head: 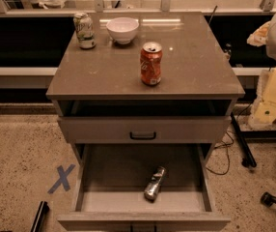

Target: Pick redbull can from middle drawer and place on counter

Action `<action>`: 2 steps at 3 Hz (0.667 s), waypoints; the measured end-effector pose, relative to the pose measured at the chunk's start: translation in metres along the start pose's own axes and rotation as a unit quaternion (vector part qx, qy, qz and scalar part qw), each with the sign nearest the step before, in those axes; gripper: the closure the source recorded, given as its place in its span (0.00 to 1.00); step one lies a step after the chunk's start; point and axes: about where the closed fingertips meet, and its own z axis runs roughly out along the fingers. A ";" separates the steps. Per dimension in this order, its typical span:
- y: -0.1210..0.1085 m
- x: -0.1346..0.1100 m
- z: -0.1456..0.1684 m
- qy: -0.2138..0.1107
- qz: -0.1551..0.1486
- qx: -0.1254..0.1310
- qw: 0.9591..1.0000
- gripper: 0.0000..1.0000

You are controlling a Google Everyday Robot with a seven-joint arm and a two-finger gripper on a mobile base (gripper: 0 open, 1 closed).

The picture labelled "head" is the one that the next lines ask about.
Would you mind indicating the white bowl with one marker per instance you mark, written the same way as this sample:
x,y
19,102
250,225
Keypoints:
x,y
122,29

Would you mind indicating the silver redbull can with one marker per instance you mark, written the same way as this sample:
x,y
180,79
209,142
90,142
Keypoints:
x,y
152,189

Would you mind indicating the black tripod leg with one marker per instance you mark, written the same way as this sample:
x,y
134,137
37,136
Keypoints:
x,y
248,159

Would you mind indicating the open middle drawer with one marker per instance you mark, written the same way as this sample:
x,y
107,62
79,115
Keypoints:
x,y
109,192

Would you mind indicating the black bar lower left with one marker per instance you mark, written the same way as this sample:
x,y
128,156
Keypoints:
x,y
40,216

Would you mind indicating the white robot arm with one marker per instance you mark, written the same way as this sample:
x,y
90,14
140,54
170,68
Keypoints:
x,y
263,110

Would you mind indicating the black stand foot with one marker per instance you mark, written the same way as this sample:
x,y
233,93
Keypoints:
x,y
268,200

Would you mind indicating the orange soda can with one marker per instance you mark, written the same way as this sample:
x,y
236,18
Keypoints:
x,y
150,60

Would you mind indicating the grey drawer cabinet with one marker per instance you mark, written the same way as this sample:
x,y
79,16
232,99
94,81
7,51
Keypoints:
x,y
196,77

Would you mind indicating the blue tape cross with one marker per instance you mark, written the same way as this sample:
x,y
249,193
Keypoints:
x,y
63,179

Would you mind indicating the top drawer with handle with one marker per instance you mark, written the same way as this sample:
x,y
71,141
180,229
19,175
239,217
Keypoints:
x,y
126,130

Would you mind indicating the green white soda can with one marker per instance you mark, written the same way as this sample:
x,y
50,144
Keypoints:
x,y
84,30

